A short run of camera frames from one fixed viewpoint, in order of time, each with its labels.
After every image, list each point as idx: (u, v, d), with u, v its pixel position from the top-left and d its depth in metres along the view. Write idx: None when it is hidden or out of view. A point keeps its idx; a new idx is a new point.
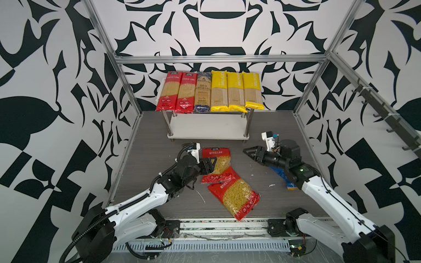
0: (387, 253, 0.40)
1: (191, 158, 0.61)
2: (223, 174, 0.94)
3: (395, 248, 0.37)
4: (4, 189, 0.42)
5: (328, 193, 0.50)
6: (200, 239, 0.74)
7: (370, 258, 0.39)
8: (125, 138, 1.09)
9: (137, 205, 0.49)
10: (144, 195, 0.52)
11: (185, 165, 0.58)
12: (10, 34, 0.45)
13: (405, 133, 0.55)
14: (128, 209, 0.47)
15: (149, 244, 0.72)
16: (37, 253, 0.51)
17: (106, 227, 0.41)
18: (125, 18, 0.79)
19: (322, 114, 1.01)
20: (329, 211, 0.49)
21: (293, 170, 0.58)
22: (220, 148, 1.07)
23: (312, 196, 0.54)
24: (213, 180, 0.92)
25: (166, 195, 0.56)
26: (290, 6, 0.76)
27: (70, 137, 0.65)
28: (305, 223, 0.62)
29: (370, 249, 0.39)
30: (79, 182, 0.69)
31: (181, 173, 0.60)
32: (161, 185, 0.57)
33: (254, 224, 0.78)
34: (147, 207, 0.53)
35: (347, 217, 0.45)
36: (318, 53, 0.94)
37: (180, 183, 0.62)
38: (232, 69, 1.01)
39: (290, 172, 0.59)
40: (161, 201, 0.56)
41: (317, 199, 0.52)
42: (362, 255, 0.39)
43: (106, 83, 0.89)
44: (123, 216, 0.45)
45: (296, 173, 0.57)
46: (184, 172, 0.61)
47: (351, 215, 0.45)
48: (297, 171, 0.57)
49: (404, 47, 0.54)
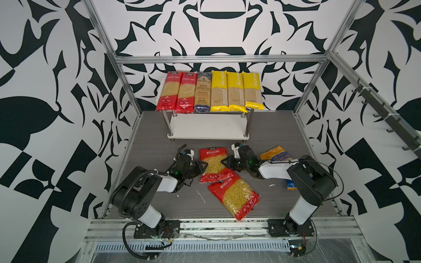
0: (317, 171, 0.51)
1: (186, 155, 0.75)
2: (222, 172, 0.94)
3: (316, 164, 0.52)
4: (4, 189, 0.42)
5: (273, 162, 0.65)
6: (200, 239, 0.74)
7: (303, 177, 0.50)
8: (125, 138, 1.09)
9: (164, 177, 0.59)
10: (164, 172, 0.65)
11: (183, 160, 0.72)
12: (10, 34, 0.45)
13: (405, 133, 0.55)
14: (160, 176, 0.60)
15: (149, 244, 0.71)
16: (38, 252, 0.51)
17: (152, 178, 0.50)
18: (125, 18, 0.79)
19: (322, 114, 1.01)
20: (279, 175, 0.61)
21: (252, 166, 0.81)
22: (217, 148, 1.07)
23: (271, 176, 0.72)
24: (211, 179, 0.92)
25: (176, 181, 0.68)
26: (289, 6, 0.76)
27: (71, 137, 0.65)
28: (294, 214, 0.64)
29: (298, 172, 0.50)
30: (79, 182, 0.69)
31: (182, 168, 0.73)
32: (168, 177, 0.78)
33: (254, 224, 0.78)
34: (168, 184, 0.63)
35: (283, 165, 0.58)
36: (318, 53, 0.94)
37: (181, 177, 0.75)
38: (231, 69, 1.01)
39: (252, 170, 0.73)
40: (169, 188, 0.65)
41: (273, 175, 0.65)
42: (302, 182, 0.49)
43: (106, 83, 0.89)
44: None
45: (255, 170, 0.72)
46: (183, 165, 0.74)
47: (284, 163, 0.59)
48: (254, 166, 0.72)
49: (404, 47, 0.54)
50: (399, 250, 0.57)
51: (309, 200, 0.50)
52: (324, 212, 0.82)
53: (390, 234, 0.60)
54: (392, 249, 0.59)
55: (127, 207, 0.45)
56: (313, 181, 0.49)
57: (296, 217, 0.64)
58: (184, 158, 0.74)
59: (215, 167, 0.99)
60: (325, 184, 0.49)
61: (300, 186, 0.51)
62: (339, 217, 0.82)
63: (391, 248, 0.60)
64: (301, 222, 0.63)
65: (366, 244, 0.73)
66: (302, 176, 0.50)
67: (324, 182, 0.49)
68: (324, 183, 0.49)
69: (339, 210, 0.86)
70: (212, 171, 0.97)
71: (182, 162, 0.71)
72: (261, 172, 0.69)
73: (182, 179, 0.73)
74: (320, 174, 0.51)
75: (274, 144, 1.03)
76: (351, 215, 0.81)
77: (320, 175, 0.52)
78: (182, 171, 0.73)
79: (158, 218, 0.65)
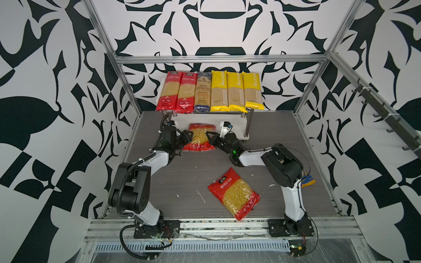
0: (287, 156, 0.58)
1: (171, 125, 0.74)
2: (204, 144, 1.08)
3: (286, 149, 0.59)
4: (4, 189, 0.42)
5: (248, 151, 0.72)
6: (200, 239, 0.74)
7: (271, 164, 0.56)
8: (125, 138, 1.09)
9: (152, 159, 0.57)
10: (152, 154, 0.61)
11: (169, 131, 0.71)
12: (10, 34, 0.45)
13: (405, 133, 0.55)
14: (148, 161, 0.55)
15: (149, 244, 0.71)
16: (38, 252, 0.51)
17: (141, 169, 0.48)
18: (125, 18, 0.79)
19: (322, 114, 1.01)
20: (257, 163, 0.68)
21: (234, 155, 0.79)
22: (206, 123, 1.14)
23: (250, 164, 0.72)
24: (194, 148, 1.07)
25: (167, 154, 0.67)
26: (290, 6, 0.76)
27: (71, 137, 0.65)
28: (289, 210, 0.66)
29: (269, 158, 0.57)
30: (80, 182, 0.69)
31: (170, 139, 0.72)
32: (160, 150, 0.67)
33: (255, 224, 0.78)
34: (159, 163, 0.62)
35: (259, 154, 0.64)
36: (318, 53, 0.94)
37: (171, 147, 0.74)
38: (232, 69, 1.01)
39: (233, 159, 0.79)
40: (164, 163, 0.66)
41: (252, 163, 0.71)
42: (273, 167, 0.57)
43: (106, 83, 0.89)
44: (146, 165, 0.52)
45: (236, 158, 0.78)
46: (171, 136, 0.73)
47: (258, 152, 0.65)
48: (237, 156, 0.78)
49: (404, 48, 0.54)
50: (399, 250, 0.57)
51: (280, 183, 0.58)
52: (323, 211, 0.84)
53: (390, 234, 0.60)
54: (392, 249, 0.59)
55: (130, 204, 0.46)
56: (282, 165, 0.56)
57: (291, 213, 0.66)
58: (170, 128, 0.72)
59: (199, 137, 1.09)
60: (294, 168, 0.56)
61: (272, 171, 0.58)
62: (337, 217, 0.82)
63: (391, 248, 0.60)
64: (299, 219, 0.65)
65: (366, 244, 0.73)
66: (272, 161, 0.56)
67: (293, 167, 0.56)
68: (292, 167, 0.56)
69: (339, 210, 0.86)
70: (196, 140, 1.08)
71: (168, 133, 0.71)
72: (240, 160, 0.77)
73: (172, 149, 0.72)
74: (289, 159, 0.59)
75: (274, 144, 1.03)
76: (351, 215, 0.81)
77: (288, 159, 0.59)
78: (170, 142, 0.73)
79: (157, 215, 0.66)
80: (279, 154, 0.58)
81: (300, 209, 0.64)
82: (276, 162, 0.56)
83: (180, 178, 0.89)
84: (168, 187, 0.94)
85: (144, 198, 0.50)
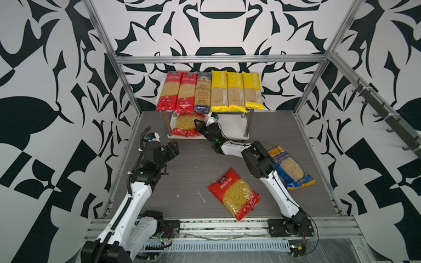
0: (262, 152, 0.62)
1: (154, 142, 0.61)
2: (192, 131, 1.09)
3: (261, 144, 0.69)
4: (5, 189, 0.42)
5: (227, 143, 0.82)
6: (200, 239, 0.74)
7: (247, 158, 0.66)
8: (125, 138, 1.09)
9: (129, 211, 0.47)
10: (127, 201, 0.49)
11: (151, 148, 0.58)
12: (11, 34, 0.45)
13: (405, 133, 0.55)
14: (122, 222, 0.44)
15: (149, 244, 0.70)
16: (38, 253, 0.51)
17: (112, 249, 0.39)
18: (124, 18, 0.79)
19: (322, 114, 1.01)
20: (237, 153, 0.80)
21: (216, 144, 0.87)
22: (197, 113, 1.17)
23: (229, 153, 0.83)
24: (181, 133, 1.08)
25: (148, 186, 0.54)
26: (290, 6, 0.76)
27: (70, 137, 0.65)
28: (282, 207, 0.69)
29: (249, 155, 0.66)
30: (79, 183, 0.70)
31: (153, 159, 0.60)
32: (140, 180, 0.55)
33: (255, 224, 0.78)
34: (140, 206, 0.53)
35: (240, 147, 0.72)
36: (318, 53, 0.94)
37: (155, 167, 0.61)
38: (232, 69, 1.01)
39: (215, 147, 0.87)
40: (147, 194, 0.55)
41: (232, 153, 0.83)
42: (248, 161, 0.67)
43: (106, 83, 0.89)
44: (120, 231, 0.43)
45: (217, 146, 0.86)
46: (154, 155, 0.61)
47: (240, 145, 0.73)
48: (219, 144, 0.85)
49: (404, 48, 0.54)
50: (399, 250, 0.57)
51: (252, 171, 0.69)
52: (323, 211, 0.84)
53: (390, 234, 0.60)
54: (392, 249, 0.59)
55: None
56: (257, 160, 0.66)
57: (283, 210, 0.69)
58: (153, 144, 0.60)
59: (187, 124, 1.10)
60: (265, 163, 0.67)
61: (247, 163, 0.69)
62: (337, 217, 0.82)
63: (391, 248, 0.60)
64: (294, 214, 0.67)
65: (366, 244, 0.73)
66: (250, 157, 0.66)
67: (263, 162, 0.67)
68: (263, 162, 0.67)
69: (339, 210, 0.86)
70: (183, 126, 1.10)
71: (151, 152, 0.58)
72: (222, 149, 0.85)
73: (158, 170, 0.60)
74: (263, 155, 0.69)
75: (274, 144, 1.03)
76: (351, 215, 0.81)
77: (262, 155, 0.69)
78: (154, 161, 0.59)
79: (154, 224, 0.64)
80: (256, 150, 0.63)
81: (289, 203, 0.67)
82: (252, 158, 0.66)
83: (181, 178, 0.89)
84: (168, 187, 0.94)
85: None
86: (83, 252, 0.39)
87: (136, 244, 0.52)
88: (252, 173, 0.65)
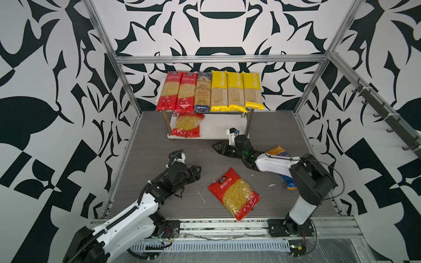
0: (318, 169, 0.50)
1: (180, 164, 0.64)
2: (191, 131, 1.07)
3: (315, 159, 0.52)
4: (5, 189, 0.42)
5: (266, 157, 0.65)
6: (200, 239, 0.74)
7: (299, 175, 0.49)
8: (125, 138, 1.09)
9: (128, 218, 0.49)
10: (132, 209, 0.51)
11: (175, 171, 0.60)
12: (11, 35, 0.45)
13: (405, 133, 0.55)
14: (117, 226, 0.46)
15: (149, 244, 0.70)
16: (38, 252, 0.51)
17: (95, 249, 0.41)
18: (125, 18, 0.79)
19: (322, 114, 1.01)
20: (277, 170, 0.60)
21: (248, 157, 0.72)
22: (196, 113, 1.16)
23: (267, 169, 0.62)
24: (181, 133, 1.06)
25: (155, 204, 0.55)
26: (290, 6, 0.76)
27: (70, 137, 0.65)
28: (295, 215, 0.64)
29: (301, 172, 0.49)
30: (79, 183, 0.70)
31: (172, 180, 0.61)
32: (151, 194, 0.57)
33: (255, 224, 0.78)
34: (141, 218, 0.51)
35: (283, 162, 0.57)
36: (318, 53, 0.94)
37: (170, 189, 0.63)
38: (232, 69, 1.01)
39: (248, 161, 0.71)
40: (152, 210, 0.56)
41: (271, 170, 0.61)
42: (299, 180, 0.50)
43: (106, 83, 0.89)
44: (111, 234, 0.45)
45: (251, 160, 0.71)
46: (176, 177, 0.63)
47: (284, 160, 0.57)
48: (251, 158, 0.70)
49: (404, 48, 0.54)
50: (399, 250, 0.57)
51: (308, 198, 0.50)
52: (323, 211, 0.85)
53: (391, 234, 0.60)
54: (392, 249, 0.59)
55: None
56: (313, 180, 0.49)
57: (296, 217, 0.64)
58: (177, 167, 0.62)
59: (186, 125, 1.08)
60: (325, 184, 0.49)
61: (300, 186, 0.50)
62: (337, 217, 0.82)
63: (391, 248, 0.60)
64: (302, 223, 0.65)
65: (366, 244, 0.73)
66: (302, 175, 0.49)
67: (324, 183, 0.49)
68: (323, 183, 0.49)
69: (339, 210, 0.86)
70: (184, 127, 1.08)
71: (174, 173, 0.60)
72: (257, 165, 0.68)
73: (172, 192, 0.61)
74: (320, 173, 0.52)
75: (274, 144, 1.03)
76: (351, 215, 0.81)
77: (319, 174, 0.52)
78: (172, 182, 0.61)
79: (150, 229, 0.63)
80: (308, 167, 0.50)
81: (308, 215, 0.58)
82: (307, 176, 0.49)
83: None
84: None
85: None
86: (78, 234, 0.42)
87: (121, 246, 0.53)
88: (307, 199, 0.51)
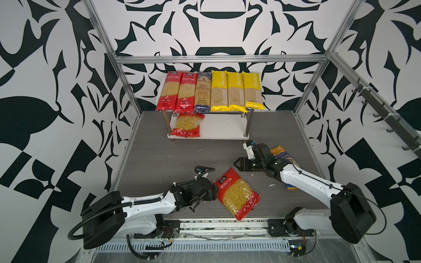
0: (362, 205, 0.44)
1: (206, 179, 0.66)
2: (191, 131, 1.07)
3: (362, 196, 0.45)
4: (4, 189, 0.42)
5: (300, 173, 0.56)
6: (200, 239, 0.74)
7: (343, 207, 0.42)
8: (125, 138, 1.09)
9: (151, 204, 0.51)
10: (155, 199, 0.53)
11: (201, 185, 0.61)
12: (10, 34, 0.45)
13: (405, 133, 0.55)
14: (140, 206, 0.49)
15: (148, 244, 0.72)
16: (38, 252, 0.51)
17: (117, 217, 0.43)
18: (124, 18, 0.79)
19: (322, 114, 1.01)
20: (303, 187, 0.54)
21: (270, 165, 0.64)
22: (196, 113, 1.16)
23: (291, 183, 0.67)
24: (181, 133, 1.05)
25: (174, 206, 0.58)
26: (290, 6, 0.76)
27: (70, 137, 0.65)
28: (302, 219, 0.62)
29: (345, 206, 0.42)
30: (79, 182, 0.69)
31: (195, 193, 0.63)
32: (174, 196, 0.59)
33: (254, 224, 0.78)
34: (157, 211, 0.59)
35: (320, 186, 0.49)
36: (318, 53, 0.94)
37: (188, 200, 0.64)
38: (232, 69, 1.01)
39: (269, 169, 0.64)
40: (166, 211, 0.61)
41: (294, 183, 0.58)
42: (337, 210, 0.43)
43: (106, 83, 0.89)
44: (134, 211, 0.47)
45: (273, 167, 0.63)
46: (199, 192, 0.64)
47: (322, 183, 0.50)
48: (273, 165, 0.63)
49: (404, 48, 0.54)
50: (399, 250, 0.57)
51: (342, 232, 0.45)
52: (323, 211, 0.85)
53: (390, 234, 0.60)
54: (392, 249, 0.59)
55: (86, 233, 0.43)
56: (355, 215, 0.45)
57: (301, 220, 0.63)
58: (204, 183, 0.63)
59: (187, 125, 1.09)
60: (365, 221, 0.43)
61: (339, 217, 0.44)
62: None
63: (390, 247, 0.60)
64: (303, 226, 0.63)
65: (366, 244, 0.73)
66: (346, 209, 0.42)
67: (365, 220, 0.44)
68: (363, 219, 0.44)
69: None
70: (184, 127, 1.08)
71: (199, 187, 0.61)
72: (282, 176, 0.60)
73: (189, 203, 0.62)
74: (363, 209, 0.44)
75: (274, 144, 1.03)
76: None
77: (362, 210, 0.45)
78: (194, 195, 0.62)
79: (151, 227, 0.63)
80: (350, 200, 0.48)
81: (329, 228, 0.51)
82: (349, 209, 0.43)
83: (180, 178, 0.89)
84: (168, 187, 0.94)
85: (101, 239, 0.45)
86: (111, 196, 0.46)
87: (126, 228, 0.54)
88: (339, 230, 0.46)
